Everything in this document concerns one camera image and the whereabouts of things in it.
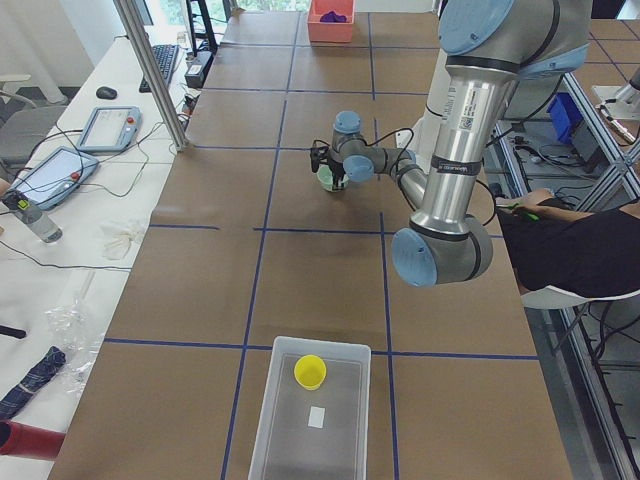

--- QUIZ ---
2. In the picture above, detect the blue storage bin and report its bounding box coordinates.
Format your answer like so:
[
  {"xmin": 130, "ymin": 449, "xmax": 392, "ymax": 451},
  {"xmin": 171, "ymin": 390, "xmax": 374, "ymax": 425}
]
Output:
[{"xmin": 546, "ymin": 92, "xmax": 583, "ymax": 145}]

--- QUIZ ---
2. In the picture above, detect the red cylinder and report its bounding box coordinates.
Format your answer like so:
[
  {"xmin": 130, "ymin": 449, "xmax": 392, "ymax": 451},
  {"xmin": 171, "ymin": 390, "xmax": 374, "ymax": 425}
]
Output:
[{"xmin": 1, "ymin": 420, "xmax": 65, "ymax": 461}]

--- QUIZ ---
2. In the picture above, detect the lower teach pendant tablet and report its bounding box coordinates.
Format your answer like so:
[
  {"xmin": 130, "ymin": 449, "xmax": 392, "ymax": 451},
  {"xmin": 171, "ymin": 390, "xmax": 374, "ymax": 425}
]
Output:
[{"xmin": 11, "ymin": 147, "xmax": 99, "ymax": 211}]

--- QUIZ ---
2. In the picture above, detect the mint green bowl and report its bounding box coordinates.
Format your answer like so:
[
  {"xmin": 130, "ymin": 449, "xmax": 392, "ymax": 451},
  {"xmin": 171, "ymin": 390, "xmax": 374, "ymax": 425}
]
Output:
[{"xmin": 316, "ymin": 165, "xmax": 349, "ymax": 192}]

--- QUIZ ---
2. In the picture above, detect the black keyboard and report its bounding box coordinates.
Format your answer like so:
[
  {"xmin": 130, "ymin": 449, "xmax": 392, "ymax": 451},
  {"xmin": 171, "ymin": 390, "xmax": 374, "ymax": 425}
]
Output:
[{"xmin": 151, "ymin": 44, "xmax": 181, "ymax": 86}]

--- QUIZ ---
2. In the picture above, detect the aluminium frame post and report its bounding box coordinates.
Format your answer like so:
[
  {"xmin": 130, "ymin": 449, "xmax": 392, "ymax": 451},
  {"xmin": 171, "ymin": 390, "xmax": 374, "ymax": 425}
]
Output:
[{"xmin": 114, "ymin": 0, "xmax": 188, "ymax": 152}]

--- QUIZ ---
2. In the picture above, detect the upper teach pendant tablet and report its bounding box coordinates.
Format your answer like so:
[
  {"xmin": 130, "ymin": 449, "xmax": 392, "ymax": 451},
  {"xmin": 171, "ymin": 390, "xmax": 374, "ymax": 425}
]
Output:
[{"xmin": 76, "ymin": 106, "xmax": 142, "ymax": 155}]

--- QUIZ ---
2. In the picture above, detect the clear water bottle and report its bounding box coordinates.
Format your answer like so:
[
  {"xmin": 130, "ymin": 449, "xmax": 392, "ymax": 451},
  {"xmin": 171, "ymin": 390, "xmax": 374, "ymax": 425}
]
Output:
[{"xmin": 1, "ymin": 190, "xmax": 63, "ymax": 243}]

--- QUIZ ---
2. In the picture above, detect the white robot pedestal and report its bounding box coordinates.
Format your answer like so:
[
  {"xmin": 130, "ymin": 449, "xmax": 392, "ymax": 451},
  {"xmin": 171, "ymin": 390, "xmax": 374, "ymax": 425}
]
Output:
[{"xmin": 412, "ymin": 49, "xmax": 450, "ymax": 172}]

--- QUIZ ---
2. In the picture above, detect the teach pendant tablet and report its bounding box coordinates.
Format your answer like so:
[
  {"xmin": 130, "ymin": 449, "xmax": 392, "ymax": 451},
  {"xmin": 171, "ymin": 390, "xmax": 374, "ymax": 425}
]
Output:
[
  {"xmin": 11, "ymin": 147, "xmax": 99, "ymax": 211},
  {"xmin": 76, "ymin": 106, "xmax": 142, "ymax": 155}
]

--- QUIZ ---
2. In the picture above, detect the person in black shirt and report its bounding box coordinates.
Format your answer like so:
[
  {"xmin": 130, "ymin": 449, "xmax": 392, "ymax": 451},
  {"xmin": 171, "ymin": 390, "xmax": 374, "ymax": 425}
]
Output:
[{"xmin": 497, "ymin": 189, "xmax": 639, "ymax": 298}]

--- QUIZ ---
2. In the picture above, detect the folded blue umbrella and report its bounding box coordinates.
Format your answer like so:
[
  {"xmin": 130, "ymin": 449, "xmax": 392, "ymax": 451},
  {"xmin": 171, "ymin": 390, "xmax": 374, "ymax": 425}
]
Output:
[{"xmin": 1, "ymin": 346, "xmax": 66, "ymax": 420}]

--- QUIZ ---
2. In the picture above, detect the clear plastic bin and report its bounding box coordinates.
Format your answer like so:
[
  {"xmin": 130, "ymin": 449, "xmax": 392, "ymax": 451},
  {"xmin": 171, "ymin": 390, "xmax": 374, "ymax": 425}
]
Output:
[{"xmin": 248, "ymin": 336, "xmax": 371, "ymax": 479}]

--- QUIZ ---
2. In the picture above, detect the black computer mouse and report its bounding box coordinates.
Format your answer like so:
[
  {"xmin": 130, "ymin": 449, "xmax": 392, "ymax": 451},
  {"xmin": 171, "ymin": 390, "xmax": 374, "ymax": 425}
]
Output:
[{"xmin": 95, "ymin": 86, "xmax": 118, "ymax": 100}]

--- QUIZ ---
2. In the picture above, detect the yellow plastic cup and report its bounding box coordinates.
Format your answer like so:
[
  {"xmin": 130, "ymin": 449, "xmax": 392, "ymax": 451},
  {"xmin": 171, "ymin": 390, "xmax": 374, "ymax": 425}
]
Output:
[{"xmin": 294, "ymin": 354, "xmax": 327, "ymax": 391}]

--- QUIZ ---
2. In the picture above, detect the crumpled clear plastic wrap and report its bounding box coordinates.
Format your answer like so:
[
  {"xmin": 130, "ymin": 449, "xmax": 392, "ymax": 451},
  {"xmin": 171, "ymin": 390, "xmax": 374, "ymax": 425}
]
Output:
[{"xmin": 45, "ymin": 299, "xmax": 106, "ymax": 397}]

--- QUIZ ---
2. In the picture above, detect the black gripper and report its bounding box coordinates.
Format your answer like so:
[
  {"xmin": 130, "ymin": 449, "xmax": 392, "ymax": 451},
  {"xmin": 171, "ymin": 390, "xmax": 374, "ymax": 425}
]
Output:
[{"xmin": 309, "ymin": 139, "xmax": 346, "ymax": 190}]

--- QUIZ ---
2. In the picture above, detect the pink plastic bin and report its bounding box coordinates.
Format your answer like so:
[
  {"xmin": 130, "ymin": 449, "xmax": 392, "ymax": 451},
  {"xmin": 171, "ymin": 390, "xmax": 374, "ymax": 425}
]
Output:
[{"xmin": 307, "ymin": 0, "xmax": 355, "ymax": 43}]

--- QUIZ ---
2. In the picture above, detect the crumpled white tissue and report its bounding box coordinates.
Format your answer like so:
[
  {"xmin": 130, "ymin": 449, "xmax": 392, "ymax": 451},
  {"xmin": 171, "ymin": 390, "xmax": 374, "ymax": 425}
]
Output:
[{"xmin": 99, "ymin": 219, "xmax": 148, "ymax": 260}]

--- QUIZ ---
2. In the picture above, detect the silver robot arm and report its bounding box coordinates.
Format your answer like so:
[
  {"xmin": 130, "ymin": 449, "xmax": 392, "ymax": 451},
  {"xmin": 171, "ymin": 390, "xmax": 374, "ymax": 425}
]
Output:
[{"xmin": 310, "ymin": 1, "xmax": 592, "ymax": 287}]

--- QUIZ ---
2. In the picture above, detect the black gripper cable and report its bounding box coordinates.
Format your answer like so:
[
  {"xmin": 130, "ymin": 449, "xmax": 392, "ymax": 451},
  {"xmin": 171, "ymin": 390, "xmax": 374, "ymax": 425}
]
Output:
[{"xmin": 364, "ymin": 127, "xmax": 496, "ymax": 221}]

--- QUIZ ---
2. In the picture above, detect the purple cloth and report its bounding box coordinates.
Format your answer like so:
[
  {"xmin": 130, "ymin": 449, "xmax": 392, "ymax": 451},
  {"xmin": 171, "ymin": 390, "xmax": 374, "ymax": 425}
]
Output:
[{"xmin": 320, "ymin": 10, "xmax": 348, "ymax": 23}]

